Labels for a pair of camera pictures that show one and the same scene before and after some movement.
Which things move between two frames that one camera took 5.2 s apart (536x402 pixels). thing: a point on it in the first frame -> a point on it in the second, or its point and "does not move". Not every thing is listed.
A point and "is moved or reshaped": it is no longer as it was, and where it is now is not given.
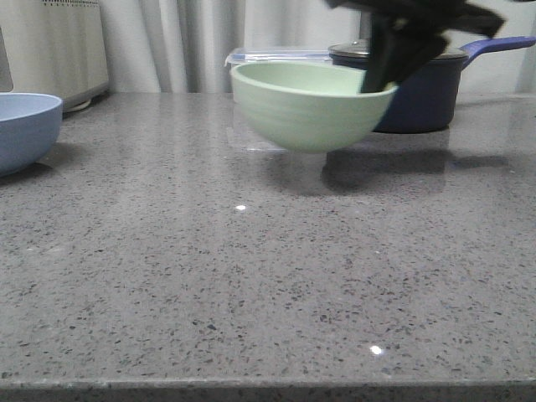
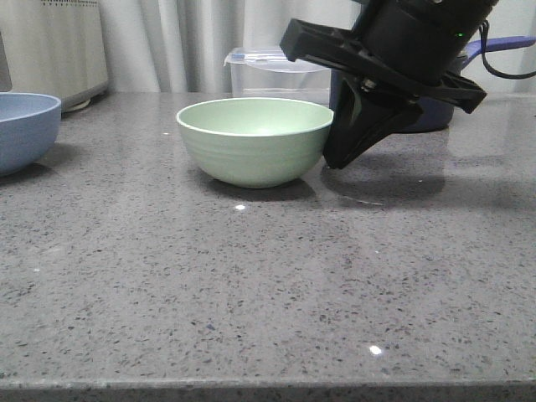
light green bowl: [309, 107] is moved or reshaped
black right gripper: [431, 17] -> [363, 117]
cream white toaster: [56, 47] does not move
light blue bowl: [30, 126] does not move
